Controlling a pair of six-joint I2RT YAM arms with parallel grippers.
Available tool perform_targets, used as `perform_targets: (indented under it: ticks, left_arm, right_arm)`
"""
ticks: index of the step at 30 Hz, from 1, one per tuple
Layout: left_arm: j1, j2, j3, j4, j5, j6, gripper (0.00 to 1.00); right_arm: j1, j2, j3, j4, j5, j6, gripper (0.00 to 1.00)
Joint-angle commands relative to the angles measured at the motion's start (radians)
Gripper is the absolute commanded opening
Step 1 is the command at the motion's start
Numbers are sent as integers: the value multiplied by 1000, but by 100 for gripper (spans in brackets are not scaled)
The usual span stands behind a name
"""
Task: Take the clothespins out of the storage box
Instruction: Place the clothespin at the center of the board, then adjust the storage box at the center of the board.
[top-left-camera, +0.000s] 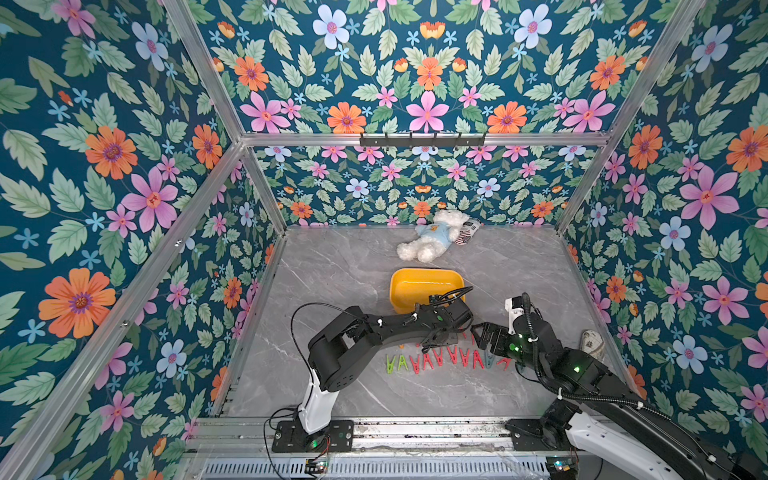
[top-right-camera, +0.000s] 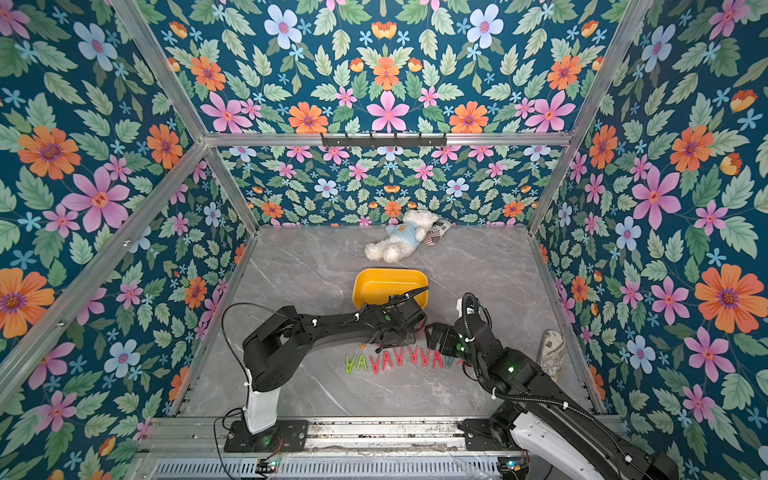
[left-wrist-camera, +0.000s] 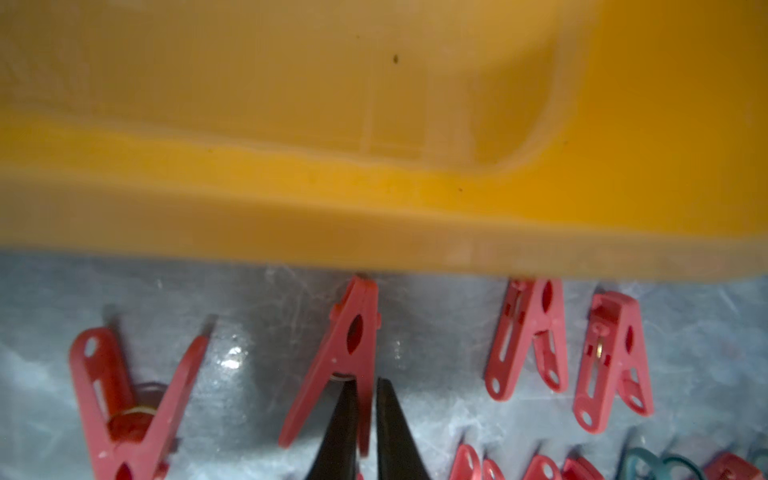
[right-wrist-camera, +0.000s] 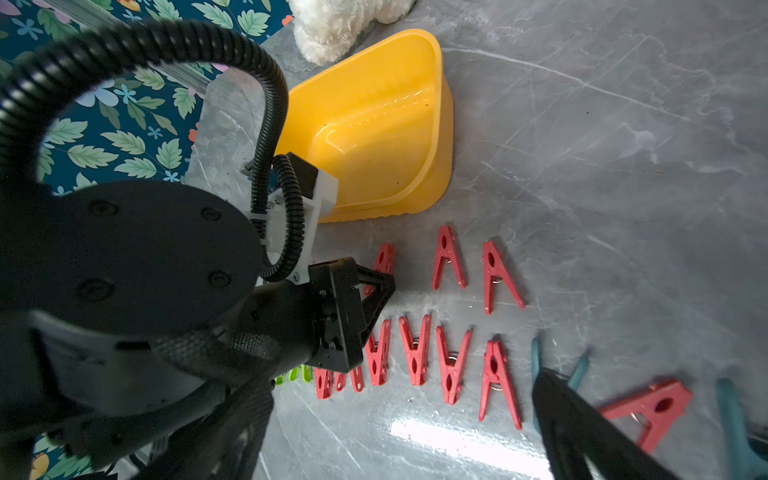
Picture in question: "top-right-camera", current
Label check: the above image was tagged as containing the red clothespin placed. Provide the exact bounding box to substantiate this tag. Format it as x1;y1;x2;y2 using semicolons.
432;351;444;370
381;351;393;371
369;355;381;375
407;346;419;364
393;347;404;367
419;348;430;367

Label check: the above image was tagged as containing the yellow plastic storage box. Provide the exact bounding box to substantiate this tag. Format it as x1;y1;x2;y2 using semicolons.
352;268;428;308

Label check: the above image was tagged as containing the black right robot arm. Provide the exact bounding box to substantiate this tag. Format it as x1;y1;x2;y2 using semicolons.
425;293;679;479

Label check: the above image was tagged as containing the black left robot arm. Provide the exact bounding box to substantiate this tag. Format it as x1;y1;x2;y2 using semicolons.
220;286;428;435

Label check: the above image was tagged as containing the white plush teddy bear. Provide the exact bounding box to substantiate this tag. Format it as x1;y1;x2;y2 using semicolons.
364;210;439;264

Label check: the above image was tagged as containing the flag print pouch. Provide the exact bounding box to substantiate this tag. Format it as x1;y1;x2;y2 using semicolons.
537;329;566;381

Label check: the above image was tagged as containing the white vent grille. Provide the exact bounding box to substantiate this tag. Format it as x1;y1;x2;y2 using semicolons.
152;456;501;479

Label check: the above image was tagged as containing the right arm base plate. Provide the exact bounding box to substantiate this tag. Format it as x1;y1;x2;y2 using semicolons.
457;418;511;451

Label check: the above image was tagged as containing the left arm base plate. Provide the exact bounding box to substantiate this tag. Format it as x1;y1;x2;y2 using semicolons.
224;420;309;453

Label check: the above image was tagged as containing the black hook rail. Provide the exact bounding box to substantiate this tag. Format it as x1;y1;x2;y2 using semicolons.
320;133;448;149

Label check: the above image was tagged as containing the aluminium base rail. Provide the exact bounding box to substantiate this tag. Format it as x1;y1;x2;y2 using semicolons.
137;415;637;457

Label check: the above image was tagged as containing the aluminium corner post right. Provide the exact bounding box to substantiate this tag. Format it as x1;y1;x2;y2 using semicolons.
528;0;653;238

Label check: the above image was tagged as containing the aluminium corner post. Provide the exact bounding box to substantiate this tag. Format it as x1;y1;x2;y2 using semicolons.
528;0;653;238
112;1;258;236

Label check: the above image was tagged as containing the aluminium corner post left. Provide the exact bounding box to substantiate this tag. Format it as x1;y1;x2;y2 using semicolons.
112;1;258;236

